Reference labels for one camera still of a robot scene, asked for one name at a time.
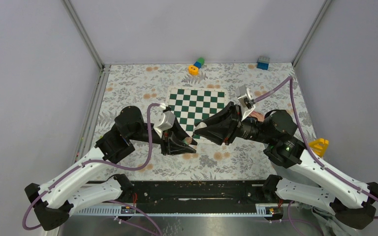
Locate blue grey toy brick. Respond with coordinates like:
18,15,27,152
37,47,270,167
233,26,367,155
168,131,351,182
256,56,270,70

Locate floral tablecloth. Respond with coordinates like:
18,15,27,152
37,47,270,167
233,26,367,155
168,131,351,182
93,62,311,184

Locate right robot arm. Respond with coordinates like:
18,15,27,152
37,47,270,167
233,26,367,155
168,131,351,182
193,102,378,230

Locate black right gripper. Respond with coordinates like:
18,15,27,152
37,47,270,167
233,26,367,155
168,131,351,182
194,100,274,145

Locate green white chessboard mat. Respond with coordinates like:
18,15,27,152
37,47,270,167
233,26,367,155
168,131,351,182
166,87,228,143

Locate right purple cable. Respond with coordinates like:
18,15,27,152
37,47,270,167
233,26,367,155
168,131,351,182
252,76,378,236

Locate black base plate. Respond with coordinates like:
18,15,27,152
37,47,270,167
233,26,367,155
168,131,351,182
88,179,294,216

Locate yellow toy piece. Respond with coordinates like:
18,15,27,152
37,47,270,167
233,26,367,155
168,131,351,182
308,138,329,158

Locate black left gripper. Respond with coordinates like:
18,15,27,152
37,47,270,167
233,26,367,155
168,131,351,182
129,118,198,156

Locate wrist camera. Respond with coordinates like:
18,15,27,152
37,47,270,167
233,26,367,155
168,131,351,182
154,103,176,138
236,85,255,120

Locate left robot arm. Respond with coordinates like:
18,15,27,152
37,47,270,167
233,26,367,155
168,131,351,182
25,105,197,231

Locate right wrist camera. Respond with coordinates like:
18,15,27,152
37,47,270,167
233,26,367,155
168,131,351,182
236,85,255,120

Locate blue green toy block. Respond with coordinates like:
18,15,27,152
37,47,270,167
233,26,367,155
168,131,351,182
193,57,205,69

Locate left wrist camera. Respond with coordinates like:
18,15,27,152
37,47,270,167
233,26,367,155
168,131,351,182
154,103,176,138

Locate orange round toy brick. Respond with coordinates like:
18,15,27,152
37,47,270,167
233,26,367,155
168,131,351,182
188,65,199,76

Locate person's hand painted nails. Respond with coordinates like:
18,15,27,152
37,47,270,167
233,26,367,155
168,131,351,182
250,111,265,122

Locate grey cloth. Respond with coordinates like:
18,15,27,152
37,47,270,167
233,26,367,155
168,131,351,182
270,163,359,236

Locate aluminium frame rail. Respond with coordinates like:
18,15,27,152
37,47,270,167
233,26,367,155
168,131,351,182
72,64,111,164

